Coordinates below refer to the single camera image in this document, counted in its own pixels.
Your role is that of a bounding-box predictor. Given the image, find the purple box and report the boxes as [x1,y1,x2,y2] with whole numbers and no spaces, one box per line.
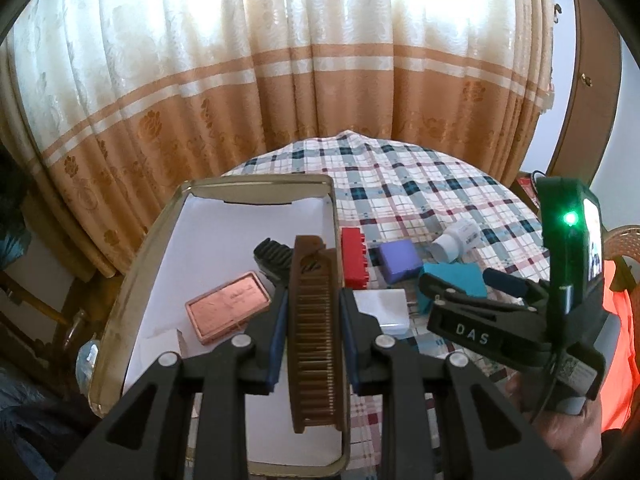
[376,239,421,285]

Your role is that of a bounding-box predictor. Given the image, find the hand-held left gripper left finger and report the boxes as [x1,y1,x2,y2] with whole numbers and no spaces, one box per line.
[57,287,291,480]

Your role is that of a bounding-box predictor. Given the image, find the plastic jar with paper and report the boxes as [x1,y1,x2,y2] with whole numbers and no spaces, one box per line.
[67,310,108,398]

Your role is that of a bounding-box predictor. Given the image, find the dark wooden chair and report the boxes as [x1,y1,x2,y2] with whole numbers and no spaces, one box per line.
[0,260,108,361]

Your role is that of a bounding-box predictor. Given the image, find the red snack packet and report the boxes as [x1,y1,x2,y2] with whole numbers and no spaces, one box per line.
[516,174,540,206]

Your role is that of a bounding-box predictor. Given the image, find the person's right hand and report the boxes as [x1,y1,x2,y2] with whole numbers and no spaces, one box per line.
[505,375,603,480]

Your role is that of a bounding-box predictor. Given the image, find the wicker chair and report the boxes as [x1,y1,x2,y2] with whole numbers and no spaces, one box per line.
[602,225,640,293]

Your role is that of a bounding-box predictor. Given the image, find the gold tin box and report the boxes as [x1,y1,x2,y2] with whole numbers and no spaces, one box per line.
[87,176,351,478]

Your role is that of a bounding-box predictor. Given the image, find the dark blue plastic bag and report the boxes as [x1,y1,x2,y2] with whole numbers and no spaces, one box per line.
[0,365,101,480]

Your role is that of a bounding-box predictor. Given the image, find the white paper lining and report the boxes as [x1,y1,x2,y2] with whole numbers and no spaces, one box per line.
[122,195,346,466]

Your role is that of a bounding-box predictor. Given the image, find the brown comb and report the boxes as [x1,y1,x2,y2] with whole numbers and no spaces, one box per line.
[287,234,351,435]

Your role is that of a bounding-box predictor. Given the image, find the black brush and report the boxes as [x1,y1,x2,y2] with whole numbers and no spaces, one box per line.
[253,237,296,291]

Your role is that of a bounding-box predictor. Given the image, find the copper tin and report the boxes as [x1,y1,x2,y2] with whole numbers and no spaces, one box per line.
[185,270,273,346]

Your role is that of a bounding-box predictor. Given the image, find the dark cloth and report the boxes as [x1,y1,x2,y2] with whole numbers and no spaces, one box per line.
[0,155,31,271]

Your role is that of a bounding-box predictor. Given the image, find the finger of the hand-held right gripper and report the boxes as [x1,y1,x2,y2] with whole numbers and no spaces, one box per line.
[482,267,548,306]
[419,271,548,333]

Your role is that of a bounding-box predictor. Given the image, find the cream and orange curtain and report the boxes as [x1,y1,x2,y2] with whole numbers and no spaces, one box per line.
[0,0,556,281]

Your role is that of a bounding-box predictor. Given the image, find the plaid tablecloth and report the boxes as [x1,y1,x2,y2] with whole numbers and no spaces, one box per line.
[220,130,553,461]

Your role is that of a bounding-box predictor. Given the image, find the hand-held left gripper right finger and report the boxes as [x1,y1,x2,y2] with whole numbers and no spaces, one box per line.
[340,287,573,480]

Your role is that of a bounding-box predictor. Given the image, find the teal box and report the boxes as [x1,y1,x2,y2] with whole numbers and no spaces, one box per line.
[416,262,488,318]

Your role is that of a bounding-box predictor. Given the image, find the brown wooden wardrobe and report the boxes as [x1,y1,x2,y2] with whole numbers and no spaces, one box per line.
[547,0,623,196]

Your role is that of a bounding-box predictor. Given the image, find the red toy block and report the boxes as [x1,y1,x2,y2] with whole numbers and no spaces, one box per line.
[340,226,371,291]

